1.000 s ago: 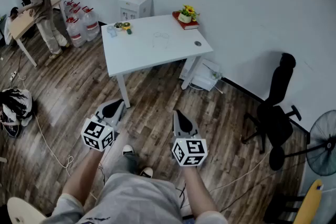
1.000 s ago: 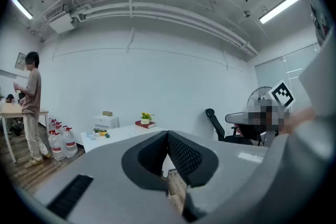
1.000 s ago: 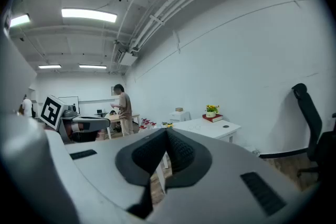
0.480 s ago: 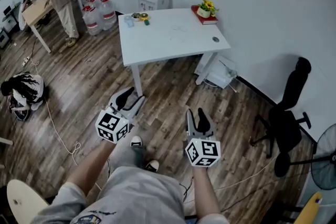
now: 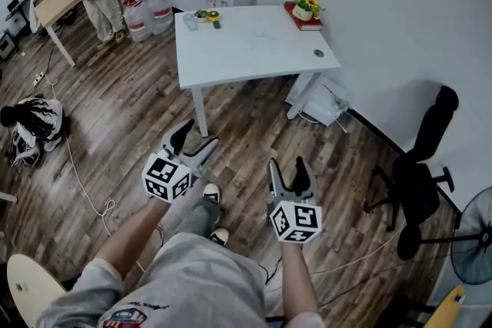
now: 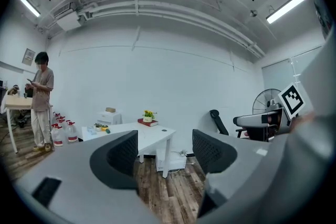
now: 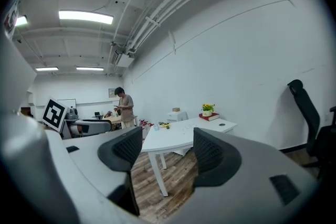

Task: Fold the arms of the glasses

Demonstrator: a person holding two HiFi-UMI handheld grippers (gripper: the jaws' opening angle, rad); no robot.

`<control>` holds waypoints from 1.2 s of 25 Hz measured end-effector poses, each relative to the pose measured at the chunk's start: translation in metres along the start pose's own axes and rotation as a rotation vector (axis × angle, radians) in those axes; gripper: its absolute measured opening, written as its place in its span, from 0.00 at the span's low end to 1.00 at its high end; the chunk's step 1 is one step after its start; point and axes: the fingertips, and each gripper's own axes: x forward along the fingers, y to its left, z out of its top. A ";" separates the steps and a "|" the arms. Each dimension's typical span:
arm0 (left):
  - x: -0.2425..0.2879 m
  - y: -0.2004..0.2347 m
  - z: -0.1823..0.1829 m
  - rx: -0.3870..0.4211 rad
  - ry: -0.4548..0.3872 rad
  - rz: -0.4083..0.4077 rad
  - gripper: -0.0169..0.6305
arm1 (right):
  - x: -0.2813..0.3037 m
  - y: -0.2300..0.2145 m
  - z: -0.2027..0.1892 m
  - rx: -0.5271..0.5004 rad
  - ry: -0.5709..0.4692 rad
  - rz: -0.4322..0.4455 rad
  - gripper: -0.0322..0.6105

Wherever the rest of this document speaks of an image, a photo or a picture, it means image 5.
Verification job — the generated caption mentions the wooden table white legs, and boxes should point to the wooden table white legs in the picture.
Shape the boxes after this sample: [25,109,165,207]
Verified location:
[33,0,126,68]

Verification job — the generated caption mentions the person's left forearm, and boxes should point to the person's left forearm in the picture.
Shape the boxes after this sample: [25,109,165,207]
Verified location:
[93,197,172,280]

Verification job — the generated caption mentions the black office chair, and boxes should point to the black office chair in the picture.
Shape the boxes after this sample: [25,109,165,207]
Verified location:
[363,85,460,261]

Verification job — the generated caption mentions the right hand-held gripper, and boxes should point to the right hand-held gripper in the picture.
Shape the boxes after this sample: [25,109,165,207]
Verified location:
[267,156,323,244]

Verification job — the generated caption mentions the white floor cable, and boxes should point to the white floor cable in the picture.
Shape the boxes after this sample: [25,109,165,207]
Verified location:
[44,75,147,273]

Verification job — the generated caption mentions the white flat box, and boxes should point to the white flat box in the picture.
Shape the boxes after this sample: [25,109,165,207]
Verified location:
[284,75,351,127]

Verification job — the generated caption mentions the small black cabinet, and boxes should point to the small black cabinet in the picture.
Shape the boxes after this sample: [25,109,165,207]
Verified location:
[0,30,16,61]

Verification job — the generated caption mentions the person's right forearm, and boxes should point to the person's right forearm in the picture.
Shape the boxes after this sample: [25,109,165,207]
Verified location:
[279,240,321,320]

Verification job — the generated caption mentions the black white sneaker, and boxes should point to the black white sneaker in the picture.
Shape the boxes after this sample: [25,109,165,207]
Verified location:
[209,228,230,247]
[202,183,221,204]

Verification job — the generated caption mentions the yellow board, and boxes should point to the yellow board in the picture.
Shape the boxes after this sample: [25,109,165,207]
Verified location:
[428,284,466,328]

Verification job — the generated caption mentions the clear plastic bag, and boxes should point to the clear plastic bag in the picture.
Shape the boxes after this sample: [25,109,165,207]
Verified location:
[248,28,278,54]

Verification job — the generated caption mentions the person's grey shirt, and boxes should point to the person's grey shirt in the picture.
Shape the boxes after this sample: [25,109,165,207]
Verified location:
[36,232,327,328]

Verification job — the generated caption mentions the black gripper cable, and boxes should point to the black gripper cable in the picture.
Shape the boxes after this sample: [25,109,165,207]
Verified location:
[258,256,284,286]

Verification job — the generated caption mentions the beige floor cable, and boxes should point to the beige floor cable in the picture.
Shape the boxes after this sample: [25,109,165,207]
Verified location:
[307,230,403,277]

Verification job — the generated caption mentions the sunflower pot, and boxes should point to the sunflower pot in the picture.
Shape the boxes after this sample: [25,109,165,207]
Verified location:
[291,0,326,22]

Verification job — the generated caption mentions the black standing fan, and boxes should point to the black standing fan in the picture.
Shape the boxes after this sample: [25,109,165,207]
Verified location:
[421,186,492,286]

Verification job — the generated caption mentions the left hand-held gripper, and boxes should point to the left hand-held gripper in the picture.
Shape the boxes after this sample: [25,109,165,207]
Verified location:
[141,119,220,205]

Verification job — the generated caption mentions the red book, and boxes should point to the red book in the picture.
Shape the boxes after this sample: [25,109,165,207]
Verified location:
[283,1,324,31]

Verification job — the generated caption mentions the round wooden stool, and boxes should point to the round wooden stool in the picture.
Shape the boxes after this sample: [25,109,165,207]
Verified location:
[6,253,68,328]

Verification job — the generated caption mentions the yellow handheld fan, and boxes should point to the yellow handheld fan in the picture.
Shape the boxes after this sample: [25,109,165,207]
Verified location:
[205,10,223,31]

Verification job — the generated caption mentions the dark side desk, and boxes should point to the dark side desk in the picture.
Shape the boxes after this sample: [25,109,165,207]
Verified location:
[4,0,35,38]

